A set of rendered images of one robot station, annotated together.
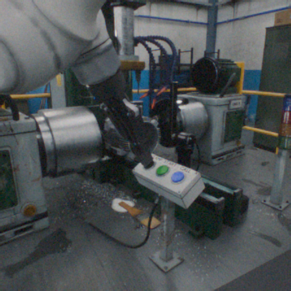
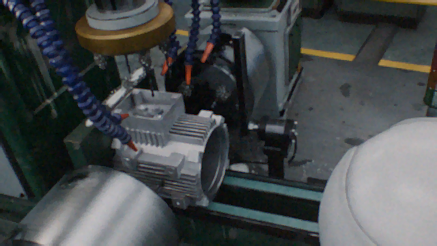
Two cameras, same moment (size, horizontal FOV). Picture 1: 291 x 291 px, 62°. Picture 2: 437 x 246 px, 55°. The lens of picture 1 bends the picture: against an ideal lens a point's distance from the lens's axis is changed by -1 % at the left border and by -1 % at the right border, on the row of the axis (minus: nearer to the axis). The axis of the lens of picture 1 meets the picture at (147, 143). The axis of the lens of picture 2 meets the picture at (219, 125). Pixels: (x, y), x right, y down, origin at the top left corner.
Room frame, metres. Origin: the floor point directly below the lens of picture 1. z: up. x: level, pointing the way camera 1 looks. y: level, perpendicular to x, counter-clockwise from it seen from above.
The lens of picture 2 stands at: (0.37, 0.30, 1.60)
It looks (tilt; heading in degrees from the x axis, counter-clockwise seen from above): 35 degrees down; 334
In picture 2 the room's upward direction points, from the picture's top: 7 degrees counter-clockwise
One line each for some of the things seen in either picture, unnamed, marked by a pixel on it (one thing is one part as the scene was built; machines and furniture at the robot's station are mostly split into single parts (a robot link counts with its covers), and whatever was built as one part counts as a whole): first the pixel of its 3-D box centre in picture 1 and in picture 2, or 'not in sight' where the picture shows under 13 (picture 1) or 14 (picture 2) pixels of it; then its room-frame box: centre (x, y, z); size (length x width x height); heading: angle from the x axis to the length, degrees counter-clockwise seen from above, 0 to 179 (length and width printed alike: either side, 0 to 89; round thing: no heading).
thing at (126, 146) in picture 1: (130, 135); (173, 154); (1.07, 0.07, 1.01); 0.20 x 0.19 x 0.19; 38
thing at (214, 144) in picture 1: (212, 124); (251, 48); (1.45, -0.39, 0.99); 0.35 x 0.31 x 0.37; 129
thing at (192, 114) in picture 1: (182, 121); (222, 72); (1.28, -0.18, 1.04); 0.41 x 0.25 x 0.25; 129
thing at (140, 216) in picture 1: (137, 213); not in sight; (0.77, 0.04, 0.80); 0.21 x 0.05 x 0.01; 42
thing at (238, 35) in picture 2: (173, 112); (243, 87); (1.06, -0.11, 1.12); 0.04 x 0.03 x 0.26; 39
